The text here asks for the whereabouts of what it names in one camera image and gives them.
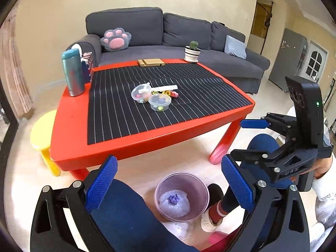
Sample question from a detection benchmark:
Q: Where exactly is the red table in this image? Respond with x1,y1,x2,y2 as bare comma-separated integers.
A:
50,59,255,180

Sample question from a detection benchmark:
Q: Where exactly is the grey refrigerator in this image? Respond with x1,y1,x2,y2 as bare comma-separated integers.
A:
269,29,308,92

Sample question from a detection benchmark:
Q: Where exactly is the person right hand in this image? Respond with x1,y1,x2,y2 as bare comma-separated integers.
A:
314,155,333,179

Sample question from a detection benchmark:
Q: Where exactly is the pink dragon keychain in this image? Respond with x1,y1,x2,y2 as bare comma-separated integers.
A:
170,91,178,98

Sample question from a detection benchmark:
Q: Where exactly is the white door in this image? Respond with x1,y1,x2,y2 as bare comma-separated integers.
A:
299,40,328,83

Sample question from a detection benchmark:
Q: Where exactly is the wooden phone stand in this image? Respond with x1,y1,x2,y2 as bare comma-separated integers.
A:
138,59,165,67

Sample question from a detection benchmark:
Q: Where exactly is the blue trouser leg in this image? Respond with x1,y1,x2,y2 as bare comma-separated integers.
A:
91,179,197,252

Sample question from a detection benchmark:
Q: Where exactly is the beige curtain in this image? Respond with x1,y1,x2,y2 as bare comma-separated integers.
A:
1,5,33,118

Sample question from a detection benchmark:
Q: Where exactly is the purple paper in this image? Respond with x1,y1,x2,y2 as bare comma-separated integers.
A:
167,194,181,206

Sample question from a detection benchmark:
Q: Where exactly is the potted cactus striped pot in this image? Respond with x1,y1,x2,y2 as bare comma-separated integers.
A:
184,41,201,63

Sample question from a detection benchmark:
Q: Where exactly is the clear round container with toys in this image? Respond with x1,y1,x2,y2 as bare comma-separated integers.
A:
131,83,151,103

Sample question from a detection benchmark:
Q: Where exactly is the black striped table mat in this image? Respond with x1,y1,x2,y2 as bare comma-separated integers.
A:
87,63,251,144

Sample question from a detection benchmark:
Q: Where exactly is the union jack tissue box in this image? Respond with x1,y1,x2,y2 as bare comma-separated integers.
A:
71,43,93,84

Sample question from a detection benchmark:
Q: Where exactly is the pink trash bin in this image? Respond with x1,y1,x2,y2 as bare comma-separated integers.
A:
154,172,210,222

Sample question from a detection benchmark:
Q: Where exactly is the yellow stool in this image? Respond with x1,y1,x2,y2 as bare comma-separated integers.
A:
30,110,60,177

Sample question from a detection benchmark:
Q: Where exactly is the black tracking camera box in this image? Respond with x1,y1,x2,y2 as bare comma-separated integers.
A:
285,76,323,149

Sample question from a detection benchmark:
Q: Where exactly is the clear round container lid side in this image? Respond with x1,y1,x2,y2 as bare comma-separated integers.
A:
148,93,171,112

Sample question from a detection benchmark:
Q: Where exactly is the teal thermos bottle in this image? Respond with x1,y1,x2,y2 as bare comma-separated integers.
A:
62,49,85,97

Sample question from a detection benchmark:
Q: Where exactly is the grey fabric sofa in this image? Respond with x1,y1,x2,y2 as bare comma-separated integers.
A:
76,7,270,94

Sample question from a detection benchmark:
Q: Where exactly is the light blue cushion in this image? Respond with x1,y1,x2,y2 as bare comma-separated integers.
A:
224,35,247,59

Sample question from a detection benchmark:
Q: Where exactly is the paw shaped cushion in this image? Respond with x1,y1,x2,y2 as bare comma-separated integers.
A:
100,28,131,52

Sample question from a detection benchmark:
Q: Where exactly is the white plastic hook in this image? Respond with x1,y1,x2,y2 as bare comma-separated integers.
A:
150,85,178,92

